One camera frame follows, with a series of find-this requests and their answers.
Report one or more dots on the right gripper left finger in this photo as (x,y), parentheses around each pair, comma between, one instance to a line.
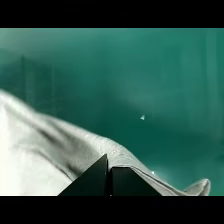
(91,182)

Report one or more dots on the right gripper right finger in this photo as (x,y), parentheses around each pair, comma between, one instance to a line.
(130,185)

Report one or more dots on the grey T-shirt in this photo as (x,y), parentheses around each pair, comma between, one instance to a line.
(50,156)

